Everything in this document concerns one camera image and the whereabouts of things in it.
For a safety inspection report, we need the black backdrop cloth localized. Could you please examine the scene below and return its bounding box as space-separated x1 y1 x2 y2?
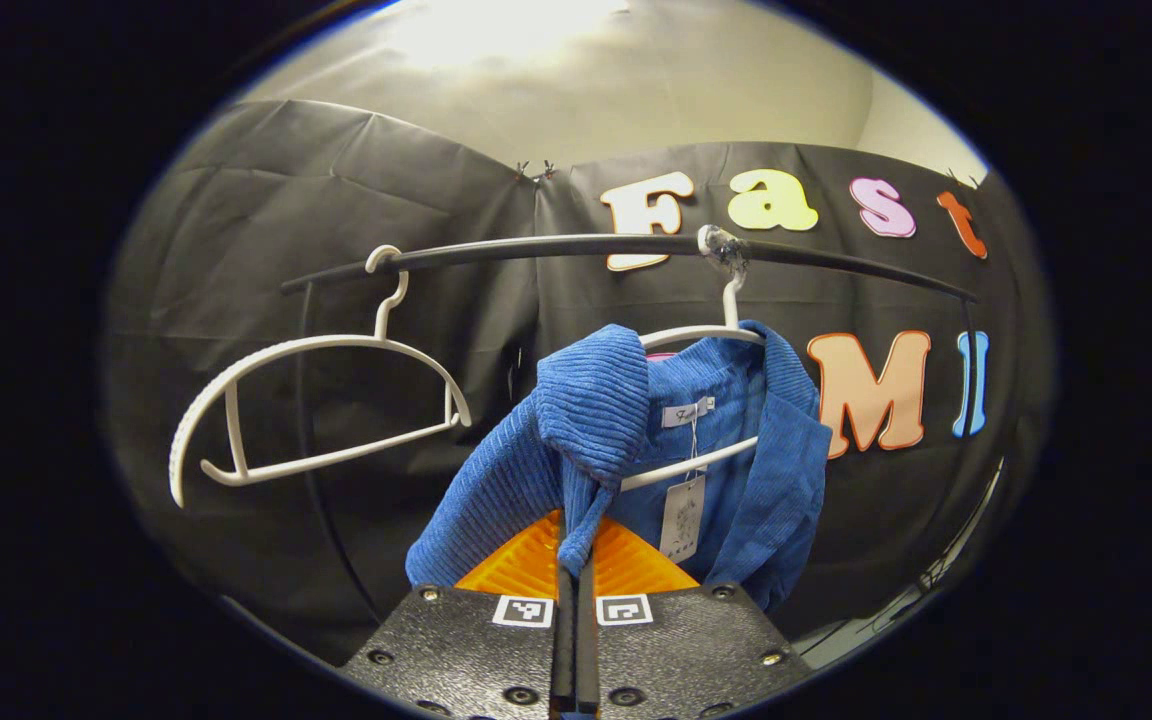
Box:
104 98 1057 669

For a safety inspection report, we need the blue corduroy jacket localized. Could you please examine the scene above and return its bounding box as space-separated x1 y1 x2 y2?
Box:
404 320 834 613

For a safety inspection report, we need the white plastic hanger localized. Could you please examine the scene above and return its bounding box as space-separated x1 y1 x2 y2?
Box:
168 244 473 511
619 224 769 493

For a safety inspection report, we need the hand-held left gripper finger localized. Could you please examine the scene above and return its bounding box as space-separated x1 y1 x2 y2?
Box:
339 508 575 720
574 515 817 720

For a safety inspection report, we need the black clothes rack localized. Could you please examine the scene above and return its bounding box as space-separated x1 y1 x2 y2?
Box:
279 233 982 626

